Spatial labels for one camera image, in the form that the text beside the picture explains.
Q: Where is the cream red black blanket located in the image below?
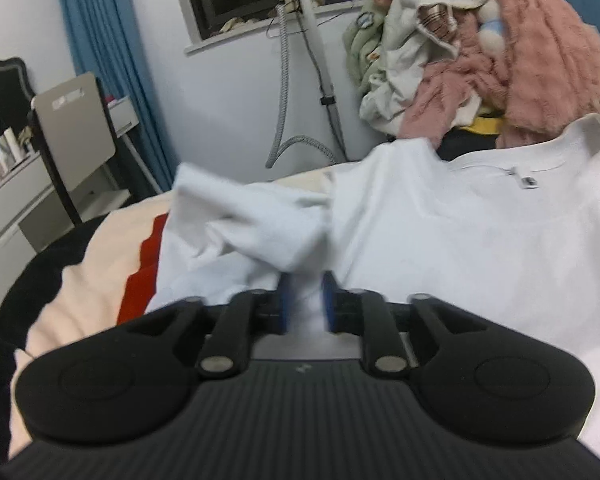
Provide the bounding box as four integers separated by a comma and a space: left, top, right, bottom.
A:
0, 164, 341, 464

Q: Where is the grey steamer hose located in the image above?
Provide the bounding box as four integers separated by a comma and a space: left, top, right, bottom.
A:
265, 2, 335, 171

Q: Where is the yellow cloth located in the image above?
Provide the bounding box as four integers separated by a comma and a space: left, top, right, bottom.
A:
463, 116, 507, 137

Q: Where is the pile of clothes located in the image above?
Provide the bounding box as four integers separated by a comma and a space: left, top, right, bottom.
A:
368, 0, 600, 151

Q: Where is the grey chair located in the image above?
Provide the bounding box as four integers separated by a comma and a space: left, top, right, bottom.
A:
28, 72, 161, 226

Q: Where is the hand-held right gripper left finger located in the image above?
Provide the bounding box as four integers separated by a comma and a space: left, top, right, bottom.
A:
128, 271, 294, 379

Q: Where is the white hooded garment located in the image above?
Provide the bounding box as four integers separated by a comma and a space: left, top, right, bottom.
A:
359, 0, 492, 137

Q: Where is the white dressing table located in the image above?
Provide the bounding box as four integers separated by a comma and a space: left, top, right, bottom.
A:
0, 94, 146, 331

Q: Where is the blue curtain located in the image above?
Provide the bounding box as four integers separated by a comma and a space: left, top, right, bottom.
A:
55, 0, 180, 194

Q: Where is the white plush toy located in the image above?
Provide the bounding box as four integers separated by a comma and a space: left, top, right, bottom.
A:
475, 0, 509, 54

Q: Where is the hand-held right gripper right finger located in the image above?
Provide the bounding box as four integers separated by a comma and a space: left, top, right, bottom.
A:
320, 270, 486, 380

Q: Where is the green fleece garment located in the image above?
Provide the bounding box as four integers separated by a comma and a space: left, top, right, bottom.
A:
342, 0, 387, 96

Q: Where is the garment steamer pole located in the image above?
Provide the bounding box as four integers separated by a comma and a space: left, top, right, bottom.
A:
273, 0, 350, 163

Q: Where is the white bottle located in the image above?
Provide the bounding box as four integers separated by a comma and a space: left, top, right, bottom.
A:
3, 129, 23, 164

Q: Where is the white t-shirt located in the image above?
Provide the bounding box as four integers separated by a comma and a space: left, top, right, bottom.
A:
144, 114, 600, 466

